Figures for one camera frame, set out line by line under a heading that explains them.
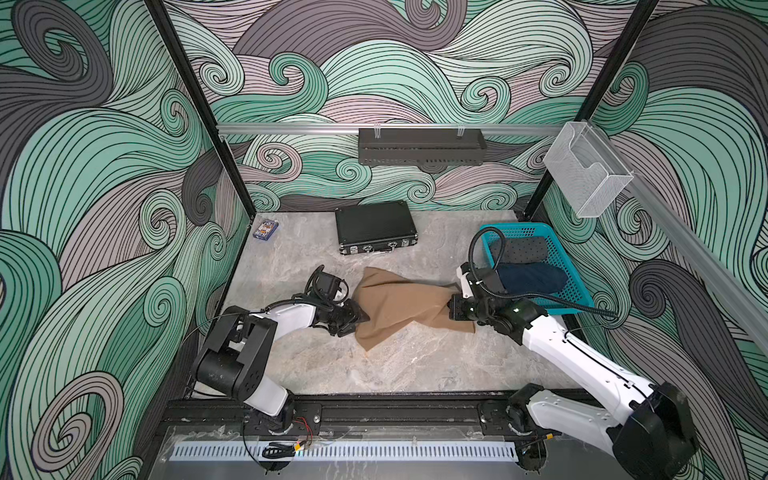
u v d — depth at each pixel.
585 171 0.79
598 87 0.84
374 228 1.15
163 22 0.72
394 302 0.84
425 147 0.95
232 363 0.44
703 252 0.58
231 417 0.72
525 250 1.01
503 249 1.01
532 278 0.91
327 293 0.74
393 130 0.95
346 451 0.70
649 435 0.38
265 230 1.14
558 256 0.97
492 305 0.60
